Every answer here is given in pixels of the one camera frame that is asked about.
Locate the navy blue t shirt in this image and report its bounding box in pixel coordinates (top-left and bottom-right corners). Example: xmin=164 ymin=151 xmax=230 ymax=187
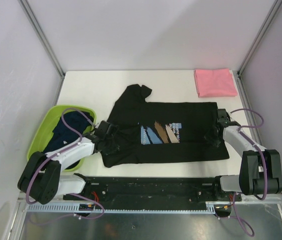
xmin=40 ymin=111 xmax=96 ymax=170

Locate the grey slotted cable duct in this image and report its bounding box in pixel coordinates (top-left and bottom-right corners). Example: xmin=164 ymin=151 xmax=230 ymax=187
xmin=26 ymin=202 xmax=216 ymax=214

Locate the green plastic bin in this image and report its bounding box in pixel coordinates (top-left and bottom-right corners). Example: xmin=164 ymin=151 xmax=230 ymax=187
xmin=26 ymin=105 xmax=97 ymax=160

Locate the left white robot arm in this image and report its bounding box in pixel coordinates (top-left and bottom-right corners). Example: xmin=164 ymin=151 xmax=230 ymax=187
xmin=17 ymin=120 xmax=119 ymax=205

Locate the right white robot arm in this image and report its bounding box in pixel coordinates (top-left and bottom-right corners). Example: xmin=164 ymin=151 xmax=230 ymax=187
xmin=204 ymin=108 xmax=282 ymax=201

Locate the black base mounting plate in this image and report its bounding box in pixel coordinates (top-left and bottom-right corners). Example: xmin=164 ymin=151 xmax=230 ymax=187
xmin=63 ymin=176 xmax=234 ymax=209

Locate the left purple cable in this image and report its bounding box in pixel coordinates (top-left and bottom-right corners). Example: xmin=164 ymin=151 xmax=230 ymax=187
xmin=25 ymin=107 xmax=106 ymax=226

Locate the black printed t shirt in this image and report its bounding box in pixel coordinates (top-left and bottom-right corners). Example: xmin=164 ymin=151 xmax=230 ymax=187
xmin=101 ymin=84 xmax=230 ymax=168

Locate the folded pink t shirt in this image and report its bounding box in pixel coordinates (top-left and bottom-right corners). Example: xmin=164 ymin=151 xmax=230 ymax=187
xmin=193 ymin=68 xmax=238 ymax=98

